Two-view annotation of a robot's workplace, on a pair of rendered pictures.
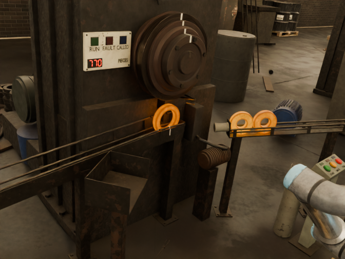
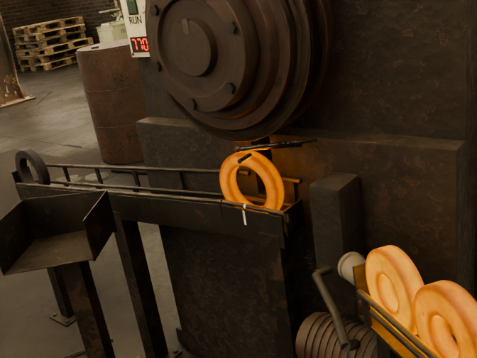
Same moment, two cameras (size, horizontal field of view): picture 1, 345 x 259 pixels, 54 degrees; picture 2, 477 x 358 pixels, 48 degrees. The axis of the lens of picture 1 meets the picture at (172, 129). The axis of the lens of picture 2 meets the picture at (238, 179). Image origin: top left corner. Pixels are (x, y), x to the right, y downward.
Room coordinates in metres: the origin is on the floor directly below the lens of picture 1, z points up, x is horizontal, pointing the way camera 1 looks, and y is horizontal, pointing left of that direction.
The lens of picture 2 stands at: (1.72, -1.18, 1.25)
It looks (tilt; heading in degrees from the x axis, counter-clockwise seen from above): 21 degrees down; 86
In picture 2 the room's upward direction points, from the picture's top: 9 degrees counter-clockwise
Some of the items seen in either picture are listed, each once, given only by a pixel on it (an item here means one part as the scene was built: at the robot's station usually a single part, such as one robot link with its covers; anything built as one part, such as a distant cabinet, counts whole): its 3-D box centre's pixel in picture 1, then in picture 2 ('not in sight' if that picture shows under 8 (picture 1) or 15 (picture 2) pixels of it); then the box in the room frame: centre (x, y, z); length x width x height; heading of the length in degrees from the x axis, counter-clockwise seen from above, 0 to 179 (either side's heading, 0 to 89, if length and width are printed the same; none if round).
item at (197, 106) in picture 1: (192, 121); (338, 226); (2.01, -0.12, 0.68); 0.11 x 0.08 x 0.24; 44
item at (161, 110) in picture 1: (166, 118); (250, 186); (1.84, 0.04, 0.75); 0.18 x 0.03 x 0.18; 133
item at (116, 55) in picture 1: (108, 50); (157, 23); (1.68, 0.36, 1.15); 0.26 x 0.02 x 0.18; 134
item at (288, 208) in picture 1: (291, 200); not in sight; (1.86, -0.82, 0.26); 0.12 x 0.12 x 0.52
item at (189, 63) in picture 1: (185, 61); (198, 46); (1.76, -0.03, 1.12); 0.28 x 0.06 x 0.28; 134
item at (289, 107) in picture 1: (287, 115); not in sight; (3.69, -1.30, 0.17); 0.57 x 0.31 x 0.34; 154
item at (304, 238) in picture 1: (319, 205); not in sight; (1.77, -0.96, 0.31); 0.24 x 0.16 x 0.62; 134
